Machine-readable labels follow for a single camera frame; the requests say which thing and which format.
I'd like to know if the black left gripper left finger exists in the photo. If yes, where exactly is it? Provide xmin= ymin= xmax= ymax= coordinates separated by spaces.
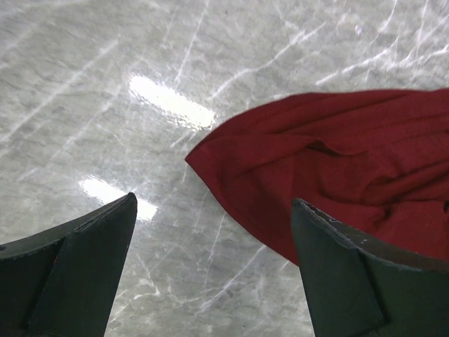
xmin=1 ymin=192 xmax=138 ymax=336

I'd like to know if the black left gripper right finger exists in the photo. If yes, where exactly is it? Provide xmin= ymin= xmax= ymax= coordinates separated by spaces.
xmin=291 ymin=199 xmax=448 ymax=336

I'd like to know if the dark red t shirt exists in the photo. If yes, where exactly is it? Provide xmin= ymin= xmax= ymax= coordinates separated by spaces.
xmin=186 ymin=88 xmax=448 ymax=263

